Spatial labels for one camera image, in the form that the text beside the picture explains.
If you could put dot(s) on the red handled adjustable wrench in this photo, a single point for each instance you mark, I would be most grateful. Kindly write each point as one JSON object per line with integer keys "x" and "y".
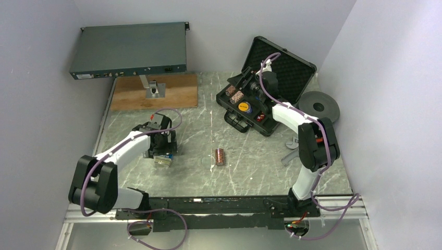
{"x": 293, "y": 144}

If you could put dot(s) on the dark grey round disc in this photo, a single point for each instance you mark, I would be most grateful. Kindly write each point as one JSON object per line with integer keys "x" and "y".
{"x": 319, "y": 104}

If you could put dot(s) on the yellow big blind button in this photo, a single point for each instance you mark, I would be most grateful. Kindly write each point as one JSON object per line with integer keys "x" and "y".
{"x": 245, "y": 107}

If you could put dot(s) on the grey metal stand bracket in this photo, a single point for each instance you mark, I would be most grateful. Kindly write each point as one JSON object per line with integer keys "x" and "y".
{"x": 153, "y": 88}

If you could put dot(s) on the wooden board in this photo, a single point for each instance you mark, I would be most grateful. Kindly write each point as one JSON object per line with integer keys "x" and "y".
{"x": 181, "y": 91}

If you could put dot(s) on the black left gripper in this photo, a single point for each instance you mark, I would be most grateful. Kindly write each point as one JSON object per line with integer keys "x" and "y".
{"x": 170, "y": 148}

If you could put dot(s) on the orange blue chip stack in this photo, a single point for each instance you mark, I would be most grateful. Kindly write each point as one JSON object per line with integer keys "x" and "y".
{"x": 236, "y": 97}

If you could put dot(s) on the grey rack network switch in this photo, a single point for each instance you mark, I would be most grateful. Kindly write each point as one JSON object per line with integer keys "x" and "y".
{"x": 130, "y": 50}

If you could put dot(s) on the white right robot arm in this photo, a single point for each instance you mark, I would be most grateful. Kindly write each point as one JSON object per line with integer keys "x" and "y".
{"x": 317, "y": 143}

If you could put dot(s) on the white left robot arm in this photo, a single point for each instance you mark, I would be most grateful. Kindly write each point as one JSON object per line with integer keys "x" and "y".
{"x": 95, "y": 186}

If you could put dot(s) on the red die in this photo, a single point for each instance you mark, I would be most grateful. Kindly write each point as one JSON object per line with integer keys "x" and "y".
{"x": 260, "y": 117}

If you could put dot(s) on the Texas Hold'em card box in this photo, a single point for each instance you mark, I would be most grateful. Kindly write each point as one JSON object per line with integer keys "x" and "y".
{"x": 164, "y": 160}

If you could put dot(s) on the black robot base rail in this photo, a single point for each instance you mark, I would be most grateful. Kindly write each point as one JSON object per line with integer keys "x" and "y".
{"x": 221, "y": 212}

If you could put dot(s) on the black poker set case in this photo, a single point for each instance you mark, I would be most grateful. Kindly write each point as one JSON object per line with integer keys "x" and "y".
{"x": 293, "y": 74}

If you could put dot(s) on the brown purple chip stack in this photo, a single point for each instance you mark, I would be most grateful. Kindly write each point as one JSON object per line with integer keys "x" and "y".
{"x": 230, "y": 90}

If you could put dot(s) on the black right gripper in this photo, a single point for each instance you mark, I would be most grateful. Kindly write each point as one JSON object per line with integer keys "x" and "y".
{"x": 243, "y": 77}

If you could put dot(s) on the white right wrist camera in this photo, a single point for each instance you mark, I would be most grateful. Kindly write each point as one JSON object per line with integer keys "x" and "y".
{"x": 265, "y": 66}

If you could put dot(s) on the red brown chip stack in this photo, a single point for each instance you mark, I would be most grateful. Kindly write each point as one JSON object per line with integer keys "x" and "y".
{"x": 219, "y": 157}

